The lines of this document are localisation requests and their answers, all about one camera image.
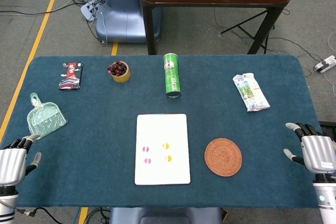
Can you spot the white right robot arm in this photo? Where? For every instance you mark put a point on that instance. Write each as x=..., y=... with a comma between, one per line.
x=325, y=200

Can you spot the blue felt table cloth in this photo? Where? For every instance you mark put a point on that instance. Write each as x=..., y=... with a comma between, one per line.
x=92, y=103

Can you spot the dark red grape bunch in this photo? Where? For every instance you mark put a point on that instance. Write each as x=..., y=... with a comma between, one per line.
x=116, y=68

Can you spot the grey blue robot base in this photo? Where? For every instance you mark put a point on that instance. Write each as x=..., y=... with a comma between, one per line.
x=165, y=216

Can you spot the red black book box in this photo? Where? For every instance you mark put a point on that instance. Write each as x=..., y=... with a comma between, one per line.
x=70, y=77

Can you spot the green dustpan with brush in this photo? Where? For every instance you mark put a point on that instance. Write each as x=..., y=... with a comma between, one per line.
x=46, y=121

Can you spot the white power strip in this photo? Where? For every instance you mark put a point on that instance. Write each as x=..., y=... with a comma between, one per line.
x=88, y=11
x=325, y=64

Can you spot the white green snack bag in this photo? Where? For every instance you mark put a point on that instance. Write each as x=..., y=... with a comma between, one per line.
x=250, y=91

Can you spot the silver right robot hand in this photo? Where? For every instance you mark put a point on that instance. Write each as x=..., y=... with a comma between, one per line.
x=319, y=154

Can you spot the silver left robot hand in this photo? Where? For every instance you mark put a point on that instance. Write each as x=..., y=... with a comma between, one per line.
x=11, y=165

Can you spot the white rectangular board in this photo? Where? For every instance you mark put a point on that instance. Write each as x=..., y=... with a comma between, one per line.
x=162, y=174

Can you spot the yellow bowl of cherries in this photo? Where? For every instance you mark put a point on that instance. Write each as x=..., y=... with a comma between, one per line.
x=122, y=78

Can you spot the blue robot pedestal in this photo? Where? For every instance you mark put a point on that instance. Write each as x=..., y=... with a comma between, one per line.
x=123, y=19

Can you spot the green chip can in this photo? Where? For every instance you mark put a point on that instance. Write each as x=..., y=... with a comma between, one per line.
x=172, y=77

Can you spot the orange token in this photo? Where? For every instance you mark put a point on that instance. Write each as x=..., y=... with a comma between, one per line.
x=166, y=145
x=168, y=158

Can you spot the pink token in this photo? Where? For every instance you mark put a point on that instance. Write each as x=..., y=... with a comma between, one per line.
x=147, y=160
x=146, y=148

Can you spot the round woven rattan coaster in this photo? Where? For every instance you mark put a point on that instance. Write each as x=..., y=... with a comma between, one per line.
x=223, y=157

